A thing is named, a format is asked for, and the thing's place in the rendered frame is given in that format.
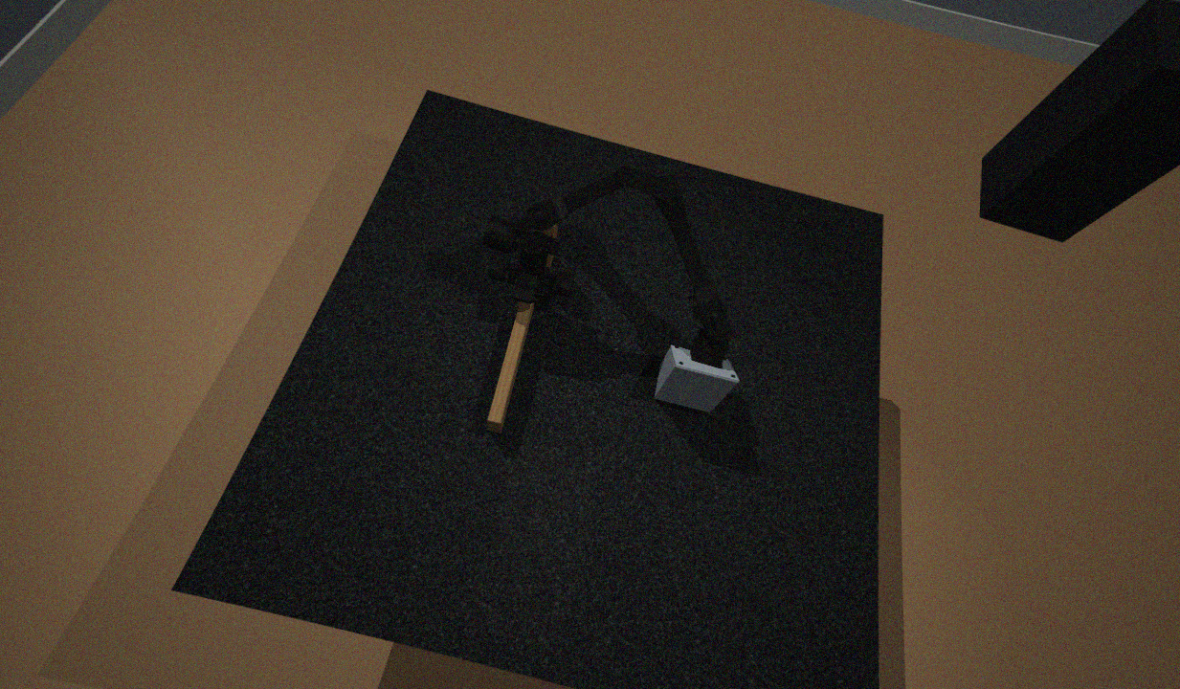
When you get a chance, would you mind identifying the brown wooden post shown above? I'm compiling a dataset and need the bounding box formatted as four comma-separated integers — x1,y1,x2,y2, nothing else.
532,222,559,267

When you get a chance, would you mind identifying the brown wooden board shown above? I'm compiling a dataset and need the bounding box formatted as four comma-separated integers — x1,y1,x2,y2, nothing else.
487,301,535,433

